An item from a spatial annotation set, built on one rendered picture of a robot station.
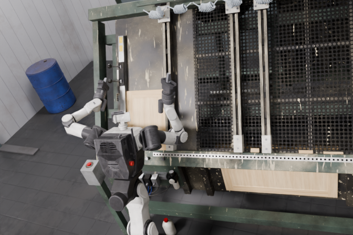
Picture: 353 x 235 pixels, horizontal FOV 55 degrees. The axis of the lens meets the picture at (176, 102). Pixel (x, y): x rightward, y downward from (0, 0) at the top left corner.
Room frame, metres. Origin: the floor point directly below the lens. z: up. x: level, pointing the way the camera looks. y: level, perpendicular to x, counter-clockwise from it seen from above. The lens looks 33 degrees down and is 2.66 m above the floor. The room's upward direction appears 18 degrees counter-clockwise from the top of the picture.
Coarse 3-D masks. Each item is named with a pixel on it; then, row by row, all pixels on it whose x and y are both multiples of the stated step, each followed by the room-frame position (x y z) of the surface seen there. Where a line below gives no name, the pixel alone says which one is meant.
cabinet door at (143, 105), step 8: (128, 96) 2.45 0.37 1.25; (136, 96) 2.41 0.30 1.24; (144, 96) 2.37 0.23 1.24; (152, 96) 2.34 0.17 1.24; (160, 96) 2.31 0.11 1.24; (128, 104) 2.41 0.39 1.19; (136, 104) 2.38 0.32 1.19; (144, 104) 2.34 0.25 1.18; (152, 104) 2.31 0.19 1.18; (136, 112) 2.34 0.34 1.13; (144, 112) 2.31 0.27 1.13; (152, 112) 2.27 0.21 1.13; (136, 120) 2.31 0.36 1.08; (144, 120) 2.27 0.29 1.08; (152, 120) 2.24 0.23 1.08; (160, 120) 2.21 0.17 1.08; (160, 128) 2.17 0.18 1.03
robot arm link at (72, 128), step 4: (64, 116) 2.15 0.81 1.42; (68, 116) 2.14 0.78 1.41; (64, 120) 2.10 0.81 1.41; (68, 120) 2.10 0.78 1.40; (72, 120) 2.10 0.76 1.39; (64, 124) 2.07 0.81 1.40; (68, 124) 2.06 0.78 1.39; (72, 124) 2.06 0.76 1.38; (76, 124) 2.05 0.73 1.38; (80, 124) 2.05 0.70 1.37; (68, 128) 2.05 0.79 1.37; (72, 128) 2.03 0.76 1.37; (76, 128) 2.02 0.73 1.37; (80, 128) 2.00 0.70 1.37; (68, 132) 2.04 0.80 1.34; (72, 132) 2.01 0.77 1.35; (76, 132) 1.99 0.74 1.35; (80, 132) 1.97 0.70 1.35; (80, 136) 1.97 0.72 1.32
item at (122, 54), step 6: (120, 36) 2.72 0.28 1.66; (120, 54) 2.64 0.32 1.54; (120, 60) 2.62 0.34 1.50; (126, 60) 2.63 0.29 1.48; (126, 66) 2.60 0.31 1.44; (126, 72) 2.57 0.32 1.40; (126, 78) 2.54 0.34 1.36; (126, 84) 2.51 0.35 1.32; (120, 90) 2.49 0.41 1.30; (126, 90) 2.48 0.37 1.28; (120, 96) 2.46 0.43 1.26; (126, 96) 2.45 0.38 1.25; (120, 102) 2.43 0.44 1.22; (126, 102) 2.42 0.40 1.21; (120, 108) 2.41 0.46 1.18; (126, 108) 2.40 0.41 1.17
